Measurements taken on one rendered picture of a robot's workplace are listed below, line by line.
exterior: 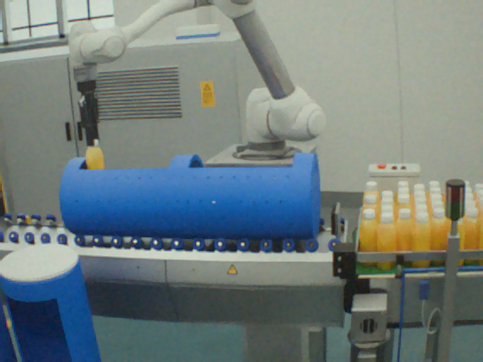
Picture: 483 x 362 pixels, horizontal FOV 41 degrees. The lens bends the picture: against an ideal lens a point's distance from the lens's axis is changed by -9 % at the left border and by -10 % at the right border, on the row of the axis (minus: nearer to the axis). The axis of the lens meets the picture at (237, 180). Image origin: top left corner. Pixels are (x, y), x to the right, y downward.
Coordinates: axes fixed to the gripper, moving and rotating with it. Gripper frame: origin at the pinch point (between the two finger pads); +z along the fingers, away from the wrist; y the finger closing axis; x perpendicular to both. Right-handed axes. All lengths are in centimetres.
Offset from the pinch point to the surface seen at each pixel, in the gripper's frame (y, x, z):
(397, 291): 23, 105, 48
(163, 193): 12.9, 29.1, 17.3
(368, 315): 36, 96, 48
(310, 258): 12, 75, 40
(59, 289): 54, 5, 34
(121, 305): 9, 5, 62
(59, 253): 38.9, 0.0, 28.4
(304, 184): 12, 74, 15
